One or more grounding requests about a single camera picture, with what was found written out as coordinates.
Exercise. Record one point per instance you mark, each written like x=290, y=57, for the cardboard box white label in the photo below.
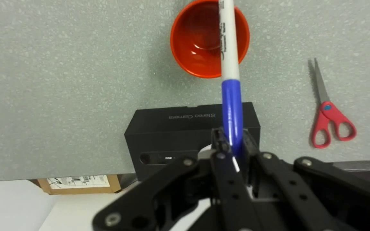
x=114, y=184

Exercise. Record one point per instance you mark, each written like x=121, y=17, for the blue capped white marker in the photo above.
x=231, y=107

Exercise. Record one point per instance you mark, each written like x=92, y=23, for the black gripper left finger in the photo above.
x=218, y=188

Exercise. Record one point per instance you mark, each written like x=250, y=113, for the black tissue box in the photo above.
x=172, y=128

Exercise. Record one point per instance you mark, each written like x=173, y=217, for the black mug red inside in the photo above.
x=193, y=43

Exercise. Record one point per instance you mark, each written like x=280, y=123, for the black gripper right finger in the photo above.
x=304, y=193

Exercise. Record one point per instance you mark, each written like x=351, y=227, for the white tissue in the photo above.
x=204, y=152

